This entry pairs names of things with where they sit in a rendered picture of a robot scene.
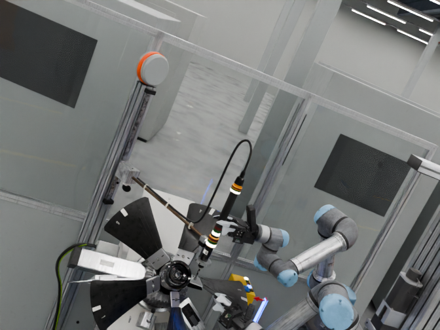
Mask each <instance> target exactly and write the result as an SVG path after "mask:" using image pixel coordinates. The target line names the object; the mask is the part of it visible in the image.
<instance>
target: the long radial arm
mask: <svg viewBox="0 0 440 330"><path fill-rule="evenodd" d="M147 267H148V265H143V264H141V263H136V262H133V261H129V260H126V259H121V258H118V257H114V256H111V255H106V254H103V253H99V252H96V251H92V250H89V249H84V248H83V249H82V251H81V256H80V258H79V262H78V265H77V266H76V267H75V268H74V269H76V270H81V271H84V272H89V273H92V274H97V275H113V274H116V275H117V277H118V278H144V276H145V272H146V271H145V270H147Z"/></svg>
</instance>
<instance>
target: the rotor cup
mask: <svg viewBox="0 0 440 330"><path fill-rule="evenodd" d="M167 263H168V264H167ZM167 263H166V264H167V265H166V264H165V265H163V266H162V267H160V268H159V269H158V270H155V269H154V272H153V276H156V275H158V274H159V276H160V290H159V291H158V292H160V293H161V294H163V295H170V294H169V291H176V290H178V292H180V291H181V290H182V289H183V288H185V287H187V286H188V284H189V282H190V280H191V270H190V268H189V266H188V264H187V263H185V262H183V261H180V260H174V261H168V262H167ZM176 272H179V273H180V277H176V276H175V273H176ZM162 280H164V282H162Z"/></svg>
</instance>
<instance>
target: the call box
mask: <svg viewBox="0 0 440 330"><path fill-rule="evenodd" d="M229 280H232V281H241V282H242V284H243V285H246V286H248V285H247V283H246V280H245V279H244V277H243V276H238V275H235V274H231V275H230V278H229ZM246 295H247V305H248V306H249V304H250V303H252V302H253V300H254V298H253V297H255V293H254V292H251V291H250V290H249V291H246Z"/></svg>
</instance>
